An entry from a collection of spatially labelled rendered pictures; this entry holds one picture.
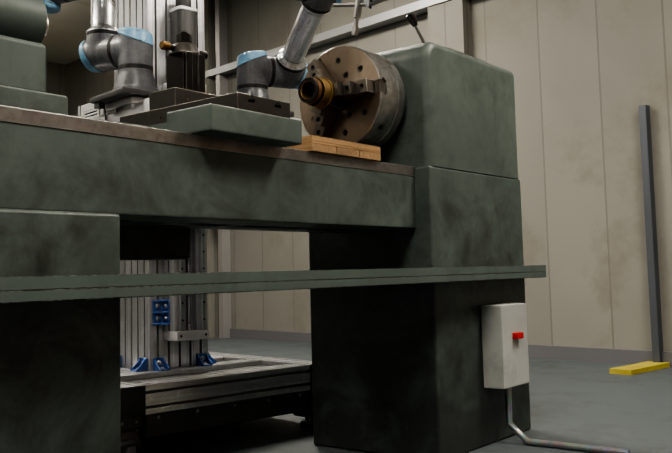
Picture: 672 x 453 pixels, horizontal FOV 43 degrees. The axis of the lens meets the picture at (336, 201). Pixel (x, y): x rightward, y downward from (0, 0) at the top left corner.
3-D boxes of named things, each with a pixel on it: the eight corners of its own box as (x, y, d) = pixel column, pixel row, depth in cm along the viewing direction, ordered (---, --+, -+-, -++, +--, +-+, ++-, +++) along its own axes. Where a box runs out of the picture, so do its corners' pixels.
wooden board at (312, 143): (285, 172, 260) (285, 159, 260) (380, 160, 237) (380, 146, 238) (214, 164, 236) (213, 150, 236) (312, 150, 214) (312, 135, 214)
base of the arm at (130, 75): (104, 97, 284) (104, 68, 285) (144, 102, 294) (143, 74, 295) (127, 89, 273) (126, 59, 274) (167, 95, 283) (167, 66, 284)
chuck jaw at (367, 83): (352, 88, 254) (384, 78, 247) (353, 104, 254) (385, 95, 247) (329, 82, 246) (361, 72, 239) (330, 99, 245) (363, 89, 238)
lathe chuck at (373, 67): (312, 148, 271) (323, 51, 270) (392, 155, 251) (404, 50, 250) (293, 145, 264) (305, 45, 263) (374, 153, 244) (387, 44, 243)
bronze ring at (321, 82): (315, 81, 253) (294, 76, 246) (339, 76, 247) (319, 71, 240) (316, 112, 252) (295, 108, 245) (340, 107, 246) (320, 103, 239)
